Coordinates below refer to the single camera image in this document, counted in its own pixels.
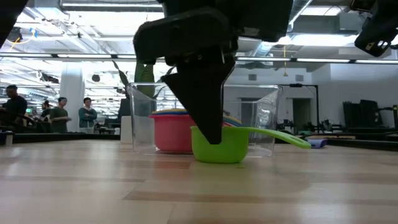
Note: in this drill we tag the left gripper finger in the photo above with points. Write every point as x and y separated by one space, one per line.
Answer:
202 99

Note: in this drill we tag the green measuring cup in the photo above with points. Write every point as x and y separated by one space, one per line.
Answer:
224 152

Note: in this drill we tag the clear plastic basket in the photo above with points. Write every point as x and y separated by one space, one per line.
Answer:
264 109

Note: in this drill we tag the small dark blue measuring cup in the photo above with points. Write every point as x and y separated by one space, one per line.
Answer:
317 143

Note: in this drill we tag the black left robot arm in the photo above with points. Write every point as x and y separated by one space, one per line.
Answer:
248 18

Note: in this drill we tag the red measuring cup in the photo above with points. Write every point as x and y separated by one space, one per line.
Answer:
171 133

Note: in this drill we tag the succulent plant in white pot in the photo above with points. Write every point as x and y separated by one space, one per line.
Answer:
144 74

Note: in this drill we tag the black equipment rack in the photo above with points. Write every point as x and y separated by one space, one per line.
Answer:
363 113

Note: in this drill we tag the black gantry stand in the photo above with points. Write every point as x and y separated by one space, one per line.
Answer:
298 85

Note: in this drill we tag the person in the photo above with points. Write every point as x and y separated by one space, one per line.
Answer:
59 119
46 112
87 118
15 107

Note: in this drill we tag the white pillar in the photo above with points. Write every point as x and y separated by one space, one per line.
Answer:
71 87

